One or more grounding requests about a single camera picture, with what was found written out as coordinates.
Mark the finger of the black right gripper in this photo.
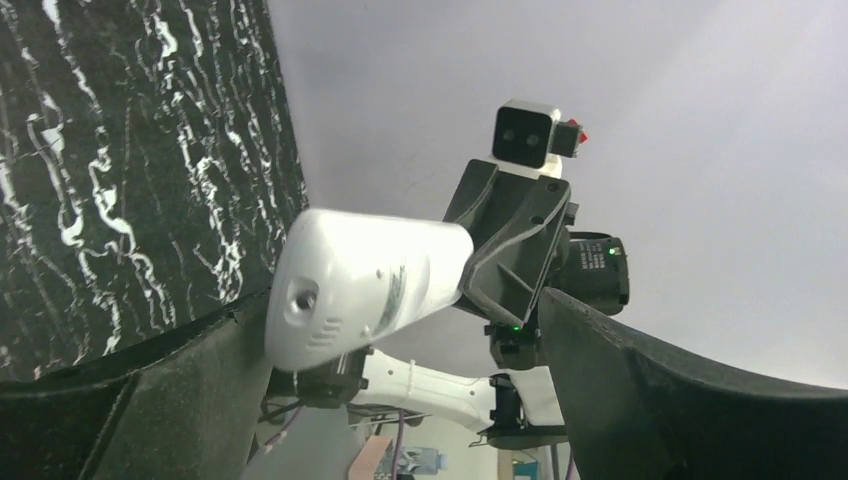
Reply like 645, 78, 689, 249
443, 159, 499, 229
460, 182, 571, 327

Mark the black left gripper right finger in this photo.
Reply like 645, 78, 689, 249
538, 288, 847, 479

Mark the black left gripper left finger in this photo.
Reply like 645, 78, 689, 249
1, 291, 271, 479

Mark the white air conditioner remote control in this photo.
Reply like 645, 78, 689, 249
264, 208, 474, 372

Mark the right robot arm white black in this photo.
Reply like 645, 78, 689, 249
265, 154, 630, 450

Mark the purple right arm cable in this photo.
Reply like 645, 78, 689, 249
390, 409, 407, 480

